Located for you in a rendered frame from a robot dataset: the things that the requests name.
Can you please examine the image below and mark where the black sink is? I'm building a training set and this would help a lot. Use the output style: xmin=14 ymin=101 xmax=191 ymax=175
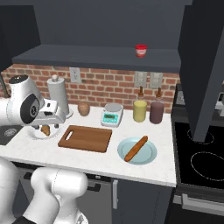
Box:
xmin=0 ymin=124 xmax=24 ymax=146

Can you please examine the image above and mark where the black dishwasher handle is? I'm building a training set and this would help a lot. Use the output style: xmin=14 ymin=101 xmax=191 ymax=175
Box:
xmin=24 ymin=171 xmax=102 ymax=193

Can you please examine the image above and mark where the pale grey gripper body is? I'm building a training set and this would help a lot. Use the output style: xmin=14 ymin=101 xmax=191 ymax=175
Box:
xmin=35 ymin=108 xmax=67 ymax=127

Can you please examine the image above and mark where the dark open wall cabinet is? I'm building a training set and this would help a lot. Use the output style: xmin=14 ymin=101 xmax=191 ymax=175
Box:
xmin=11 ymin=0 xmax=194 ymax=74

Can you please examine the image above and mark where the dark purple bottle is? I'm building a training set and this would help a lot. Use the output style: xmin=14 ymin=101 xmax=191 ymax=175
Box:
xmin=149 ymin=87 xmax=165 ymax=125

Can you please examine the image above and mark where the brown croissant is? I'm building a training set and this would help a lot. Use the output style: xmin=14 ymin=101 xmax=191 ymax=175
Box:
xmin=40 ymin=124 xmax=52 ymax=137

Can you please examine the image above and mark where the dark wide cabinet door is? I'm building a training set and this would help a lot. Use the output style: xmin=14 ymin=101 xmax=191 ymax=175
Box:
xmin=0 ymin=4 xmax=42 ymax=73

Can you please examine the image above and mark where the dark narrow cabinet door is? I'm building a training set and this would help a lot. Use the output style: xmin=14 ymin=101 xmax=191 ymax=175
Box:
xmin=178 ymin=0 xmax=224 ymax=144

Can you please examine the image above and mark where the wooden cutting board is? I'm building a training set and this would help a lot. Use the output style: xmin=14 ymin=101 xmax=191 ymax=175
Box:
xmin=57 ymin=124 xmax=114 ymax=154

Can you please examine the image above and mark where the white and teal kitchen scale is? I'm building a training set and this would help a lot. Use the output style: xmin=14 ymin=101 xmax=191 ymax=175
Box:
xmin=101 ymin=102 xmax=124 ymax=129

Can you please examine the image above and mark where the grey oven handle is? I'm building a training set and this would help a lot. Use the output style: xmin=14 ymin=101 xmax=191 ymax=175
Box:
xmin=180 ymin=192 xmax=224 ymax=217

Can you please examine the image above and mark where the dark grey base cupboard door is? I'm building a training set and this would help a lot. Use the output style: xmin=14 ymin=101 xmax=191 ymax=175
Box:
xmin=111 ymin=178 xmax=173 ymax=224

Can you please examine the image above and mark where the white paper towel roll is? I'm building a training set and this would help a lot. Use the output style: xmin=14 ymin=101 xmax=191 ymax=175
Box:
xmin=46 ymin=73 xmax=74 ymax=119

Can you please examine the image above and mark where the red jam jar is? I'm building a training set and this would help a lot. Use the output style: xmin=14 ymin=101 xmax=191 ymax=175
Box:
xmin=135 ymin=44 xmax=148 ymax=59

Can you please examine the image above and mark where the white plate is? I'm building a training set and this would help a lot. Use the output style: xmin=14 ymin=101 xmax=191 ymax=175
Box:
xmin=27 ymin=123 xmax=64 ymax=141

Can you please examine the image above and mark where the yellow bottle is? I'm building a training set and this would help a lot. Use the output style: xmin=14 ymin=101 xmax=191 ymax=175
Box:
xmin=132 ymin=86 xmax=148 ymax=123

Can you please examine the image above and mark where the grey cupboard door handle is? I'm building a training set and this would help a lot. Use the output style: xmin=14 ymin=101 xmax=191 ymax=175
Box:
xmin=112 ymin=178 xmax=119 ymax=210

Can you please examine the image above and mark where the black tap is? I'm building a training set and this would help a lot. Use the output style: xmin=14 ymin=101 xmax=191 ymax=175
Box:
xmin=0 ymin=73 xmax=9 ymax=99

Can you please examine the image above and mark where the black hob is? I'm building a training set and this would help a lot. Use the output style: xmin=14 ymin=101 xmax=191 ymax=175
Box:
xmin=171 ymin=82 xmax=224 ymax=191

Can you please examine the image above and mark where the light blue plate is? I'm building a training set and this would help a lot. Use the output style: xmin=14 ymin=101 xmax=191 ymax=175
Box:
xmin=116 ymin=136 xmax=158 ymax=166

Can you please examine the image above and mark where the brown baguette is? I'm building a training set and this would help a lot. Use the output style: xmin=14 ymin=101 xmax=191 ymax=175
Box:
xmin=123 ymin=135 xmax=149 ymax=163

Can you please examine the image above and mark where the white wall socket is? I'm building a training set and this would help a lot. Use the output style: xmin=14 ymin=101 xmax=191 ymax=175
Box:
xmin=68 ymin=66 xmax=82 ymax=84

